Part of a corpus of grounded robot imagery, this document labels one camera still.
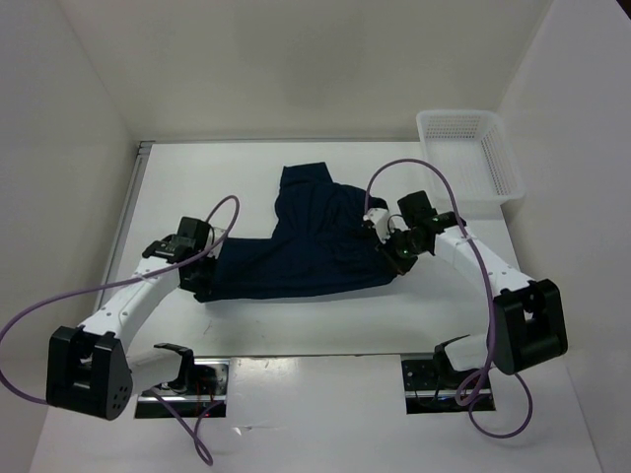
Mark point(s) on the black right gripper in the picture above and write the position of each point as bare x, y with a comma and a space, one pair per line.
400, 265

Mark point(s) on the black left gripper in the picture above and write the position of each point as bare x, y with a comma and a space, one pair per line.
201, 287

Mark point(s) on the navy blue shorts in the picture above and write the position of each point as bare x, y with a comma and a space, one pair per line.
319, 246

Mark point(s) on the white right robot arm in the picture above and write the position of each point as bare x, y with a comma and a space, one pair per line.
527, 325

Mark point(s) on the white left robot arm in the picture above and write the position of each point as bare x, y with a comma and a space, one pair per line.
88, 368

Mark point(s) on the white plastic basket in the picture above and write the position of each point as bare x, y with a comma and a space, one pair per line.
471, 149

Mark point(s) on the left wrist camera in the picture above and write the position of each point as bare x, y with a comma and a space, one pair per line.
215, 241

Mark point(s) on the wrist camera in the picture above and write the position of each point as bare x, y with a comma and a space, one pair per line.
376, 219
215, 241

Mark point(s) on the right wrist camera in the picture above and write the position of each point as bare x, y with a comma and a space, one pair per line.
376, 219

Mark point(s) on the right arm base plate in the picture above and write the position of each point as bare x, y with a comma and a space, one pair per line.
429, 389

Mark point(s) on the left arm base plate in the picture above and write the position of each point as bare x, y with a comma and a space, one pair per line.
207, 387

